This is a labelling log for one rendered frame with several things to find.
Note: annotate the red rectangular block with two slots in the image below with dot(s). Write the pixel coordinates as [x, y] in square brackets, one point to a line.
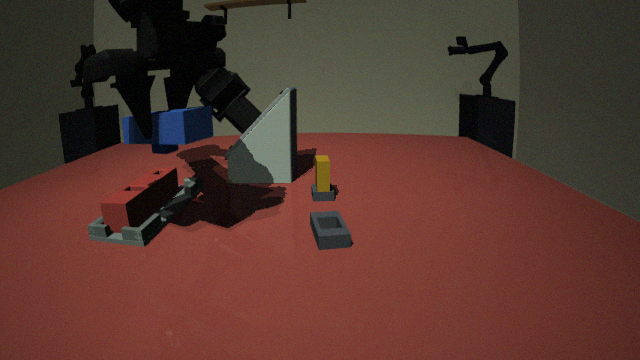
[135, 203]

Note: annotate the blue rectangular block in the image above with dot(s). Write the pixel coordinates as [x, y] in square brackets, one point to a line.
[170, 128]

